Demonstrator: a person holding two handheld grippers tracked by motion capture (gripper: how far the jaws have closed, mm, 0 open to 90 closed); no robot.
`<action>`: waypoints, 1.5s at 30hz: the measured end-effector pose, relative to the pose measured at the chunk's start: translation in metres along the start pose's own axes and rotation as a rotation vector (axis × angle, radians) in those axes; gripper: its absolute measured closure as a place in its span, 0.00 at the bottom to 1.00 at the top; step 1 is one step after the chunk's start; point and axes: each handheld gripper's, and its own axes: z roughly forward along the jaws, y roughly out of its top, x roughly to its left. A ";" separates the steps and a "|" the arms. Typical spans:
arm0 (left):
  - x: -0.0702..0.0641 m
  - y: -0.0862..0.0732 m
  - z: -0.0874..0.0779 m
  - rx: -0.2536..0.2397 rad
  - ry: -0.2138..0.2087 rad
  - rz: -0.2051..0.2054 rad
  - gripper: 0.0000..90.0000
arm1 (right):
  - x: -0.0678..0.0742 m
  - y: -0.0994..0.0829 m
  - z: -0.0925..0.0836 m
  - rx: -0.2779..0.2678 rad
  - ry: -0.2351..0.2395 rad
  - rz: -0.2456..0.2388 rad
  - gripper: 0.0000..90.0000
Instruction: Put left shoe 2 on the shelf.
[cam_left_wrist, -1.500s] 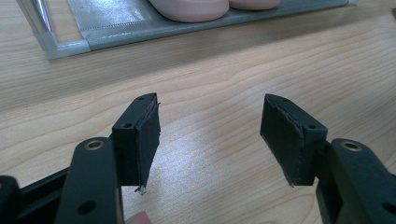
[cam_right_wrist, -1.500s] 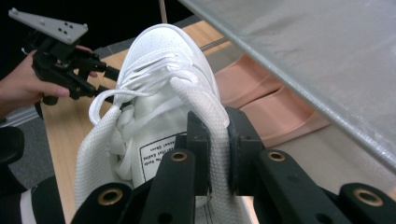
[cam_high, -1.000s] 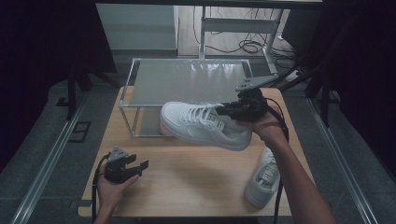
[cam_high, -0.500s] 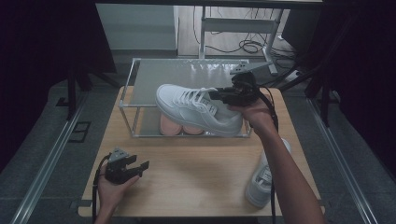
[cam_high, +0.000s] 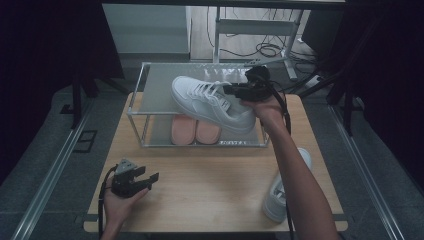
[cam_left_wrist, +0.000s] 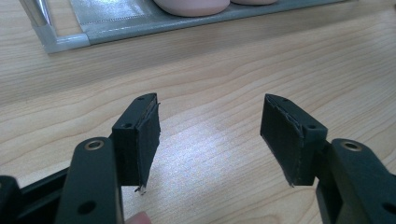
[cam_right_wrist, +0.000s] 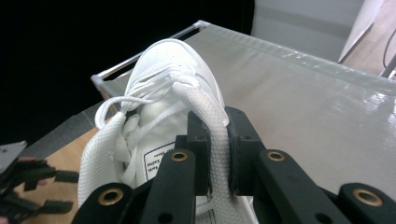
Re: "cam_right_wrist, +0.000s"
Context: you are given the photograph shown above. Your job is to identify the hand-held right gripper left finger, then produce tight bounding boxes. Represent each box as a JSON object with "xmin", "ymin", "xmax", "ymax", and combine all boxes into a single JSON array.
[{"xmin": 139, "ymin": 110, "xmax": 213, "ymax": 224}]

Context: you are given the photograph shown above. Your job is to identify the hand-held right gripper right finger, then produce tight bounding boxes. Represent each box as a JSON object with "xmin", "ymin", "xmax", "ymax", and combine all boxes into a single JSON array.
[{"xmin": 225, "ymin": 106, "xmax": 353, "ymax": 224}]

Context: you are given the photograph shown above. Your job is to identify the grey two-tier shoe rack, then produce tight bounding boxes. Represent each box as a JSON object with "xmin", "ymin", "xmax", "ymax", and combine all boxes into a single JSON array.
[{"xmin": 91, "ymin": 20, "xmax": 396, "ymax": 200}]

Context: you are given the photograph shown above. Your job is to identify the white sneaker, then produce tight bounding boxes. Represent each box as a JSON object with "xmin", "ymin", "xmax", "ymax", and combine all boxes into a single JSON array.
[{"xmin": 77, "ymin": 37, "xmax": 260, "ymax": 224}]

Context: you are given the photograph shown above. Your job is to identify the dark curtain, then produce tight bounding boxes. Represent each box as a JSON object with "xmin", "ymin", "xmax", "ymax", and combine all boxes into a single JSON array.
[{"xmin": 0, "ymin": 0, "xmax": 256, "ymax": 146}]

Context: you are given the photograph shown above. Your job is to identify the white metal desk frame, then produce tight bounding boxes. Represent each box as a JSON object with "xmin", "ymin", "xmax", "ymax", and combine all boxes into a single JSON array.
[{"xmin": 379, "ymin": 68, "xmax": 396, "ymax": 79}]

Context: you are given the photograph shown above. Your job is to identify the black floor cables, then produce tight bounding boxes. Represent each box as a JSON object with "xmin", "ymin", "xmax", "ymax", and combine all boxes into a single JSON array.
[{"xmin": 383, "ymin": 27, "xmax": 396, "ymax": 69}]

